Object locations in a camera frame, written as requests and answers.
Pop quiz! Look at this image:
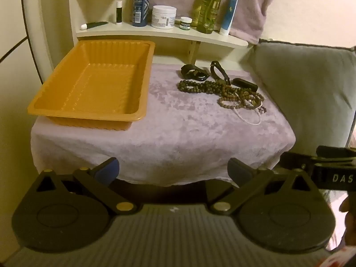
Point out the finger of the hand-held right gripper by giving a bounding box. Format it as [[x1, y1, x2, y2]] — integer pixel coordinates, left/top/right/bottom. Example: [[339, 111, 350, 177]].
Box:
[[316, 145, 356, 160], [279, 152, 317, 173]]

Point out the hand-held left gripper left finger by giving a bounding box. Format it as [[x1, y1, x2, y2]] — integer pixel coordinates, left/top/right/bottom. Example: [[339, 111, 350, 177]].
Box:
[[36, 157, 140, 215]]

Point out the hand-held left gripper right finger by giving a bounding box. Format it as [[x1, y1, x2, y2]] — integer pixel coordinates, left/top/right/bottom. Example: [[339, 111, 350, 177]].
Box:
[[207, 158, 314, 217]]

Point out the white pearl necklace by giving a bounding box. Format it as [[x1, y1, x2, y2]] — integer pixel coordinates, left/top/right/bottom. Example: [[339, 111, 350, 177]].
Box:
[[232, 100, 263, 126]]

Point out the crystal bead bracelet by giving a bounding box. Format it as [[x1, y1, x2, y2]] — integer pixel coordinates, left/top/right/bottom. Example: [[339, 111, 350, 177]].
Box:
[[242, 93, 268, 114]]

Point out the brown bead bracelet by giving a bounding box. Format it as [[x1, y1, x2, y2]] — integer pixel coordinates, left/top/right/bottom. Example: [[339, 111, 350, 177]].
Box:
[[217, 85, 265, 111]]

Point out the orange plastic tray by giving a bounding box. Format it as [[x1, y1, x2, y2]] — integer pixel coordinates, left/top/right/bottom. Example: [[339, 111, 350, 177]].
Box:
[[27, 39, 156, 132]]

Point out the dark strap watch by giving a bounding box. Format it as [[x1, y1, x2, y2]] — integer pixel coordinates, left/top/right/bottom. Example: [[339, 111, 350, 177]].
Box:
[[210, 60, 231, 86]]

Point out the person's right hand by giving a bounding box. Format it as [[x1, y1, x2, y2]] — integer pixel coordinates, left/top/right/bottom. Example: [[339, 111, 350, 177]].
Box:
[[339, 196, 356, 247]]

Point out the lavender fluffy towel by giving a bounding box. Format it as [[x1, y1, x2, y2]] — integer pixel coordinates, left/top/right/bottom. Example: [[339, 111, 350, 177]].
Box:
[[30, 63, 296, 187]]

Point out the grey cushion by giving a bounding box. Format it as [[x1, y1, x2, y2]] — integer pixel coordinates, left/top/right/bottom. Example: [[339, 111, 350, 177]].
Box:
[[248, 38, 356, 152]]

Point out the black tube with white cap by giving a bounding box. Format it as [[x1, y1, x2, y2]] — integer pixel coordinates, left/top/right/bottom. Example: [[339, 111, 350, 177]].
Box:
[[80, 21, 109, 30]]

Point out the cream wooden shelf unit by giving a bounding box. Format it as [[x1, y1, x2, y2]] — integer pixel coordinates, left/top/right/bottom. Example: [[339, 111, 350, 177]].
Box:
[[72, 0, 249, 65]]

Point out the blue and white tube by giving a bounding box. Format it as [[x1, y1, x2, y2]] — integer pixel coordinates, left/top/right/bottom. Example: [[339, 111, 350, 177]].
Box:
[[219, 0, 239, 37]]

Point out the white curved panel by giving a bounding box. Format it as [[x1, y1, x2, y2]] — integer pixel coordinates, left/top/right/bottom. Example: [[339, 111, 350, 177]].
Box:
[[23, 0, 82, 85]]

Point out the green oil spray bottle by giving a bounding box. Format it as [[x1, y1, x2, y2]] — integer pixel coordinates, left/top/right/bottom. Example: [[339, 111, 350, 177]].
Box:
[[196, 0, 222, 34]]

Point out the white cream jar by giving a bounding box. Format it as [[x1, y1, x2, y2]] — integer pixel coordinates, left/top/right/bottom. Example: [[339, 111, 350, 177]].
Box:
[[151, 6, 177, 29]]

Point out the blue spray bottle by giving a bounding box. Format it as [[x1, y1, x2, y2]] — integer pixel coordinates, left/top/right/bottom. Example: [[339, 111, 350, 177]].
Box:
[[132, 0, 152, 28]]

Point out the hanging pink towel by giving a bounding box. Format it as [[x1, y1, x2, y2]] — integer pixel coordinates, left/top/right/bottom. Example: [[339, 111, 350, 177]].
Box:
[[147, 0, 279, 45]]

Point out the thin black cable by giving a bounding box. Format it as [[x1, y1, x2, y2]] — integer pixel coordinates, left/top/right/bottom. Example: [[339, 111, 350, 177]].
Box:
[[0, 32, 30, 63]]

